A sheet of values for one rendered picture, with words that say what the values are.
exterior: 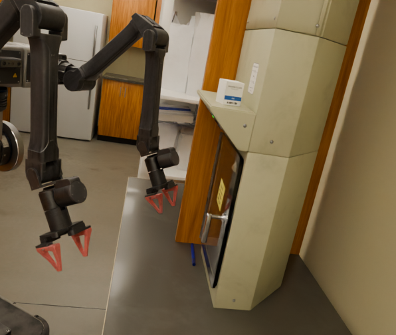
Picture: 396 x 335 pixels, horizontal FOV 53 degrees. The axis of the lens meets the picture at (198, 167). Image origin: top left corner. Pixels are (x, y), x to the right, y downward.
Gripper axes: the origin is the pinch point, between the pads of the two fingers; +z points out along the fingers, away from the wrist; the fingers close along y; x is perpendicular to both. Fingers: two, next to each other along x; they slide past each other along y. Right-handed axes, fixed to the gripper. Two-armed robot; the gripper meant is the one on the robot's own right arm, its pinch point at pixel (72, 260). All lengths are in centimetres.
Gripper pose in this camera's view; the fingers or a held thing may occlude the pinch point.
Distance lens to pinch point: 113.2
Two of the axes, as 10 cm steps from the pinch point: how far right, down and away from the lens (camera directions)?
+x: -8.6, 2.2, 4.7
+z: 2.8, 9.6, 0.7
